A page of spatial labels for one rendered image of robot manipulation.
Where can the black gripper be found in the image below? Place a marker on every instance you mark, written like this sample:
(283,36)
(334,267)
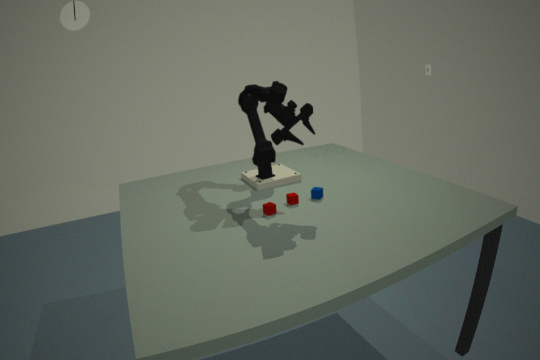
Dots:
(285,134)

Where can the red cube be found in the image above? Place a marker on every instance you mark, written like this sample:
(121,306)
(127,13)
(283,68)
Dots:
(292,198)
(269,209)

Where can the blue cube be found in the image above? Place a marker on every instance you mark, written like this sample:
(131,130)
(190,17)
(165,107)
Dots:
(316,193)

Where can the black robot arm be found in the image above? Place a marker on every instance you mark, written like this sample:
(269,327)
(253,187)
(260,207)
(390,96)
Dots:
(264,153)

